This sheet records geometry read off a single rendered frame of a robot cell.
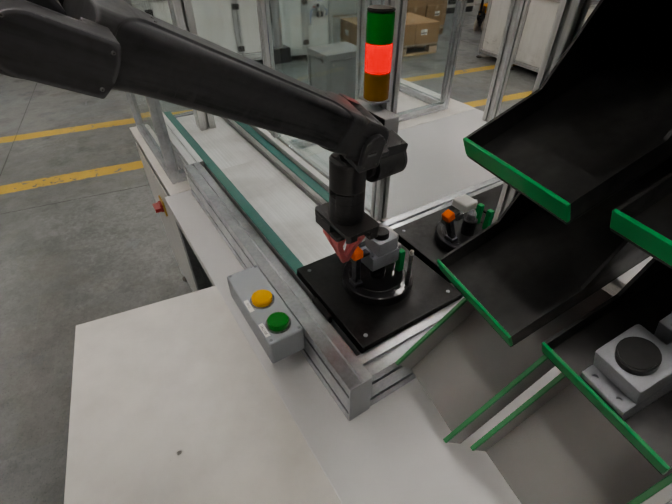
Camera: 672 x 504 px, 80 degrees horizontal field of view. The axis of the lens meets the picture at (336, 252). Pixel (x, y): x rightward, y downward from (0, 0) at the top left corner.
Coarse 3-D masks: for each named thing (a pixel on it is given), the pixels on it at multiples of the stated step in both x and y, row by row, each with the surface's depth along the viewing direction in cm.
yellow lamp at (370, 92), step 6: (366, 78) 76; (372, 78) 75; (378, 78) 75; (384, 78) 75; (366, 84) 77; (372, 84) 76; (378, 84) 76; (384, 84) 76; (366, 90) 77; (372, 90) 77; (378, 90) 76; (384, 90) 77; (366, 96) 78; (372, 96) 77; (378, 96) 77; (384, 96) 78
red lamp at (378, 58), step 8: (368, 48) 73; (376, 48) 72; (384, 48) 72; (368, 56) 73; (376, 56) 73; (384, 56) 73; (368, 64) 74; (376, 64) 73; (384, 64) 74; (368, 72) 75; (376, 72) 74; (384, 72) 75
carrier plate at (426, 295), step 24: (312, 264) 85; (336, 264) 85; (312, 288) 80; (336, 288) 80; (432, 288) 80; (336, 312) 75; (360, 312) 75; (384, 312) 75; (408, 312) 75; (432, 312) 76; (360, 336) 70; (384, 336) 70
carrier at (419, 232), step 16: (448, 208) 101; (464, 208) 99; (480, 208) 90; (416, 224) 96; (432, 224) 96; (464, 224) 88; (480, 224) 93; (400, 240) 93; (416, 240) 91; (432, 240) 91; (448, 240) 88; (464, 240) 88; (432, 256) 87
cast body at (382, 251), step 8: (384, 232) 73; (392, 232) 75; (368, 240) 74; (376, 240) 73; (384, 240) 73; (392, 240) 73; (368, 248) 76; (376, 248) 73; (384, 248) 73; (392, 248) 74; (400, 248) 79; (368, 256) 74; (376, 256) 74; (384, 256) 74; (392, 256) 76; (368, 264) 75; (376, 264) 74; (384, 264) 76
